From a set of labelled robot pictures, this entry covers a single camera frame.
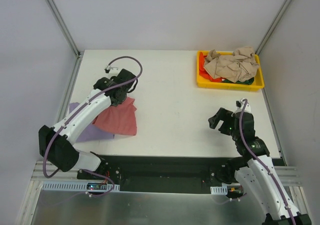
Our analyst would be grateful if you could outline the pink red t shirt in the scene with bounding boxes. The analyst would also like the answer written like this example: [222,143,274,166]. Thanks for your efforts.
[92,97,138,136]

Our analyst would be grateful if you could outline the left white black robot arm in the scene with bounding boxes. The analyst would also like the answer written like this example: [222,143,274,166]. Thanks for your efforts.
[38,69,136,180]

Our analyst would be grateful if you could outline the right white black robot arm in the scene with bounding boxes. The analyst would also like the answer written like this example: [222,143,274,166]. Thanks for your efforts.
[208,105,312,225]

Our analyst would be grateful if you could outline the green t shirt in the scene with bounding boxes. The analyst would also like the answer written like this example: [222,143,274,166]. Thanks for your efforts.
[222,77,255,85]

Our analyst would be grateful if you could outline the yellow plastic bin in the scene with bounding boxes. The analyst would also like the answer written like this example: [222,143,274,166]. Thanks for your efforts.
[195,50,265,92]

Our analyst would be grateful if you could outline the orange t shirt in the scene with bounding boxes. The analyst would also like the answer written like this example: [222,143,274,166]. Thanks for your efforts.
[198,52,225,83]

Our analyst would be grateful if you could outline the beige crumpled t shirt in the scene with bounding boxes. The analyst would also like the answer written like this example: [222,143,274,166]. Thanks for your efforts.
[203,46,260,83]

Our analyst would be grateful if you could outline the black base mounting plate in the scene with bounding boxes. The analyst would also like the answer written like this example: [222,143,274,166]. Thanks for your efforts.
[74,153,286,195]

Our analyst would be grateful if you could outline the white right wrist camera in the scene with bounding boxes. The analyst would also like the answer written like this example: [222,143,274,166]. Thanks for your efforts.
[234,98,252,114]

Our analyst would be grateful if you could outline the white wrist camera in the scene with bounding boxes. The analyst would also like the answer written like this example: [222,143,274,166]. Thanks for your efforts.
[104,65,120,74]
[234,98,252,114]

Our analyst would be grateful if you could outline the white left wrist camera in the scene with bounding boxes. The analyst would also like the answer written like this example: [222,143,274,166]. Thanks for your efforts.
[104,65,120,74]

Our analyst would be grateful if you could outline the left aluminium corner post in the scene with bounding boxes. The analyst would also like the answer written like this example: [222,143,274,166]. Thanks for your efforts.
[37,0,85,59]

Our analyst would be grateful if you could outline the aluminium corner post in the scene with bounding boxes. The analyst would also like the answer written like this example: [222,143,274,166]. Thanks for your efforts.
[37,0,85,59]
[255,0,294,56]

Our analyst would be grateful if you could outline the aluminium front frame rail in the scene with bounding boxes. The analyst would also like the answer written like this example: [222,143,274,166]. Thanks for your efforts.
[31,160,302,187]

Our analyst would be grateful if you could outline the right white cable duct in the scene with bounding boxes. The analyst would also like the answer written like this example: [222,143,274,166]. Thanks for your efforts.
[210,185,228,196]

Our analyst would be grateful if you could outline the white cable duct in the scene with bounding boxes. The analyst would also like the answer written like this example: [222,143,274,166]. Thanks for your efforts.
[210,185,228,196]
[42,181,120,193]

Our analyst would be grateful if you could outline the left white cable duct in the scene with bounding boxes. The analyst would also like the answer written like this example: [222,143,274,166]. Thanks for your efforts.
[42,181,120,193]

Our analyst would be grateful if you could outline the right aluminium corner post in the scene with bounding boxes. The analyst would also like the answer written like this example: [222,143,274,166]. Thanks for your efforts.
[255,0,294,56]

